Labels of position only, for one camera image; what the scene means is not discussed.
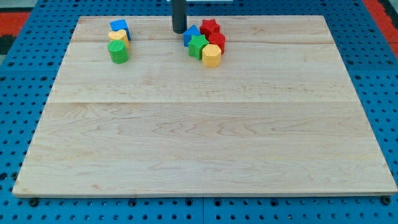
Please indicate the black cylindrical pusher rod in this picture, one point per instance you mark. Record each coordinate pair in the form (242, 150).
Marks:
(179, 16)

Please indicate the blue cube block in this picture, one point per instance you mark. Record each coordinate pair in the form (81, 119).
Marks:
(120, 24)

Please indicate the blue triangular prism block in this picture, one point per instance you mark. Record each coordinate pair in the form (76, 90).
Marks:
(189, 33)

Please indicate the red star block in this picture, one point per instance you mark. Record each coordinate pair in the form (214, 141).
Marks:
(209, 26)

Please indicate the green star block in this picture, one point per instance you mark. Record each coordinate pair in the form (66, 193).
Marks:
(196, 45)

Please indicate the red cylinder block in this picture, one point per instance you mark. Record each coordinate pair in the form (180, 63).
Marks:
(217, 39)

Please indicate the yellow hexagon block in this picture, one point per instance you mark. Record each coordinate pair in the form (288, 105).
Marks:
(211, 55)

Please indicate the yellow heart block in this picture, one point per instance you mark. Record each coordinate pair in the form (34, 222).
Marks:
(119, 35)

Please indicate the green cylinder block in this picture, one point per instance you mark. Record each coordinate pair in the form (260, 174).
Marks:
(118, 51)

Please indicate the light wooden board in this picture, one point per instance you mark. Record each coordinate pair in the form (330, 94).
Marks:
(278, 117)

